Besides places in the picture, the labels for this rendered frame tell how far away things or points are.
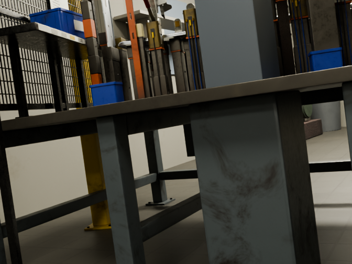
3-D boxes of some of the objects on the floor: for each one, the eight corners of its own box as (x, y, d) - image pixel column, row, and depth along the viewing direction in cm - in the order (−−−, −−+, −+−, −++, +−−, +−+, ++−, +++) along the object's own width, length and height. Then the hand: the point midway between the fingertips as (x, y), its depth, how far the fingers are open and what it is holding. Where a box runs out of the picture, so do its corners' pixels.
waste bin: (347, 127, 775) (342, 85, 772) (341, 130, 726) (336, 86, 723) (314, 130, 803) (309, 90, 800) (306, 133, 754) (300, 91, 751)
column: (303, 307, 139) (276, 92, 136) (211, 298, 154) (185, 105, 151) (323, 270, 165) (301, 89, 162) (244, 266, 181) (222, 100, 178)
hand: (160, 16), depth 220 cm, fingers open, 14 cm apart
